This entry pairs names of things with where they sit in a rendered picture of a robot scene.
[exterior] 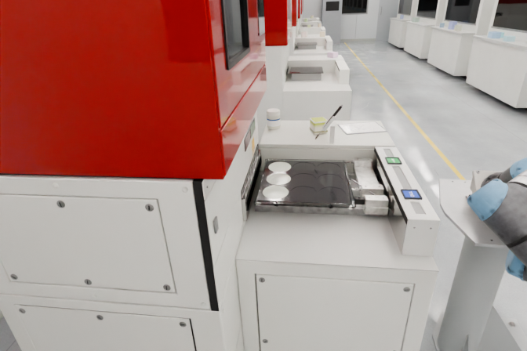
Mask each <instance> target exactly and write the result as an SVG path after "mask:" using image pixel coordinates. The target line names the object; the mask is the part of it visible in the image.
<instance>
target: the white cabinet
mask: <svg viewBox="0 0 527 351"><path fill-rule="evenodd" d="M236 268H237V277H238V293H239V302H240V310H241V319H242V334H243V342H244V351H420V346H421V342H422V338H423V333H424V329H425V326H426V322H427V316H428V313H429V309H430V306H431V300H432V296H433V293H434V287H435V284H436V280H437V276H438V272H434V271H421V270H394V269H381V268H366V267H353V266H326V265H312V264H299V263H284V262H258V261H245V260H236Z"/></svg>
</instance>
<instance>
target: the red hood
mask: <svg viewBox="0 0 527 351"><path fill-rule="evenodd" d="M265 63H266V51H265V23H264V0H0V173H5V174H35V175H66V176H125V177H156V178H187V179H224V177H225V175H226V174H227V172H228V170H229V168H230V166H231V163H232V161H233V160H234V157H235V155H236V153H237V151H238V148H239V147H240V145H241V143H242V140H243V138H244V136H245V134H246V132H247V130H248V127H249V125H250V123H251V121H252V119H253V117H254V114H255V113H256V110H257V108H258V106H259V105H260V101H261V100H262V98H263V96H264V93H265V92H266V90H267V73H266V64H265Z"/></svg>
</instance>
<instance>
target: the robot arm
mask: <svg viewBox="0 0 527 351"><path fill-rule="evenodd" d="M467 203H468V205H469V206H470V207H471V209H472V210H473V211H474V213H475V214H476V215H477V216H478V218H479V219H480V220H481V221H483V222H484V223H485V224H486V225H487V226H488V227H489V228H490V229H491V230H492V231H493V232H494V234H495V235H496V236H498V238H499V239H501V241H502V242H503V243H505V245H506V246H507V247H508V248H509V249H510V250H509V252H508V254H507V258H506V263H505V268H506V271H507V272H508V273H509V274H510V275H512V276H514V277H517V278H519V279H521V280H523V281H527V157H525V158H523V159H521V160H520V161H516V162H515V163H513V165H512V166H511V167H509V168H508V169H506V170H505V171H504V172H496V173H493V174H492V175H489V176H488V177H486V178H485V179H484V180H483V182H482V184H481V188H480V189H479V190H477V191H476V192H474V193H473V194H472V195H470V196H469V197H468V198H467Z"/></svg>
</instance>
